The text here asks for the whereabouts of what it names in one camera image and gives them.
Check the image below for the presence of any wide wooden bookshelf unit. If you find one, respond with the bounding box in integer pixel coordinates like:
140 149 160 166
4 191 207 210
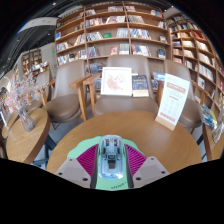
53 1 171 73

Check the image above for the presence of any green blob-shaped mouse pad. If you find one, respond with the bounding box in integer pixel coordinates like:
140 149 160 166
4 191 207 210
66 134 148 192

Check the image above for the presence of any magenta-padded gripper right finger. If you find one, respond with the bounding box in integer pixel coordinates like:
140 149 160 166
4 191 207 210
124 143 170 188

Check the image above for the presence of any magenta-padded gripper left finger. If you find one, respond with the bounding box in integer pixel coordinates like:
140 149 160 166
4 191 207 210
54 148 99 189

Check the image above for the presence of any stack of light blue books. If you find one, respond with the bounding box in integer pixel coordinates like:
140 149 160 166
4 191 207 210
151 71 167 83

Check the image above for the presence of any white framed floral picture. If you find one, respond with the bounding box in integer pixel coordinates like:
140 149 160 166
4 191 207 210
100 66 133 97

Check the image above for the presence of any round wooden side table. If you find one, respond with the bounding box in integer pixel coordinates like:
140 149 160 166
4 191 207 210
5 107 52 165
0 111 19 139
201 123 224 162

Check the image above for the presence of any stack of colourful books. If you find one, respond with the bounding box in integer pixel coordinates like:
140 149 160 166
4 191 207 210
199 103 218 129

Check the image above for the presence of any brown leather wooden armchair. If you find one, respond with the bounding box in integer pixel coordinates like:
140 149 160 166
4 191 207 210
69 54 161 118
39 59 88 124
156 59 204 134

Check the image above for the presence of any dark standing book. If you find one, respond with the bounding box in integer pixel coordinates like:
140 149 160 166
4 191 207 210
131 74 150 98

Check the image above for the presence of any distant wooden bookshelf unit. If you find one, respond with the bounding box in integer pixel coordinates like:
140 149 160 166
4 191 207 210
20 48 44 78

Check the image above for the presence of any white red sign, wooden base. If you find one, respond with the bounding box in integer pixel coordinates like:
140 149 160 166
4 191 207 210
154 73 191 132

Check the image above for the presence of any angled wooden bookshelf unit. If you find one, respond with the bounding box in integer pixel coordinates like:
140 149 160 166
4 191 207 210
166 13 224 111

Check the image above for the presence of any glass vase with dried flowers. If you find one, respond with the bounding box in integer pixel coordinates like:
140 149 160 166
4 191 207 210
211 93 224 144
4 71 46 133

